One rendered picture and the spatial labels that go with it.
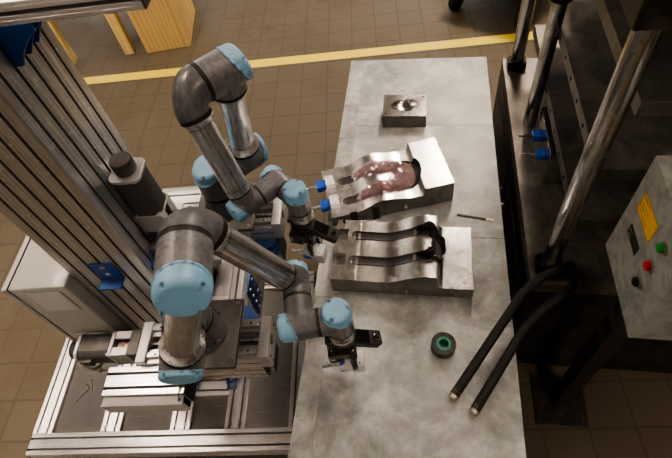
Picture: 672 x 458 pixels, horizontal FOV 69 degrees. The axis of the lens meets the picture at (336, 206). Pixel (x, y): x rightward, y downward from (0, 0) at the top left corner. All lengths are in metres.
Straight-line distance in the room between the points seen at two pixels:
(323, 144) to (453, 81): 1.20
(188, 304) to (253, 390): 1.42
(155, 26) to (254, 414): 3.38
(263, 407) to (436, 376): 0.94
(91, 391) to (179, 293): 1.77
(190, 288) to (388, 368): 0.91
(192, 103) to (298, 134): 2.23
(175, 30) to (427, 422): 3.86
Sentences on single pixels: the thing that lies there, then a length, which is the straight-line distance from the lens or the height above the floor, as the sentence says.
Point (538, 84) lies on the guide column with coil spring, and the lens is 2.25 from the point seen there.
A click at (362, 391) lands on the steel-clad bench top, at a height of 0.80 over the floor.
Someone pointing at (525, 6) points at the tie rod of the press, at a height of 1.13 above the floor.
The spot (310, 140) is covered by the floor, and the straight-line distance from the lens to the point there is 3.50.
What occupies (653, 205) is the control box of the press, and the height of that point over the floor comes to 1.39.
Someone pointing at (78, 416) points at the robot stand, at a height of 0.21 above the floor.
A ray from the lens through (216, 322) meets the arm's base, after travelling 1.55.
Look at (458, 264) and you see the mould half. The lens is 1.83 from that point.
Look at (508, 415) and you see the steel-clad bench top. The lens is 1.71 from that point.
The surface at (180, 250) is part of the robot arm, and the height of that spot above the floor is 1.65.
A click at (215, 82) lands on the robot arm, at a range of 1.39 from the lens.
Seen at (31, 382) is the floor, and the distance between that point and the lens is 3.21.
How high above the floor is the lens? 2.43
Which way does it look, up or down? 52 degrees down
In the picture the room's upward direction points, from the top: 11 degrees counter-clockwise
